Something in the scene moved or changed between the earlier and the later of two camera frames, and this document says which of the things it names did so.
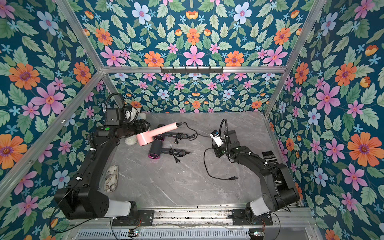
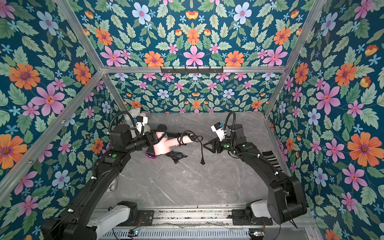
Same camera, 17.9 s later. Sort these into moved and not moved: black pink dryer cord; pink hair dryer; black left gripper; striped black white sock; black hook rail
Moved: pink hair dryer; black pink dryer cord; black left gripper
Not moved: black hook rail; striped black white sock
